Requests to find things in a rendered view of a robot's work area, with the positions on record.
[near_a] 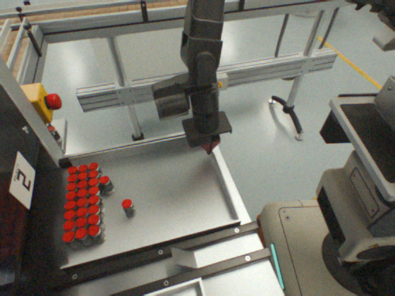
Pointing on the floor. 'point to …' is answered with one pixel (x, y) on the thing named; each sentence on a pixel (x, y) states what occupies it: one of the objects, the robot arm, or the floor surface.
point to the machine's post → (46, 153)
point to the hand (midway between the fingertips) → (208, 150)
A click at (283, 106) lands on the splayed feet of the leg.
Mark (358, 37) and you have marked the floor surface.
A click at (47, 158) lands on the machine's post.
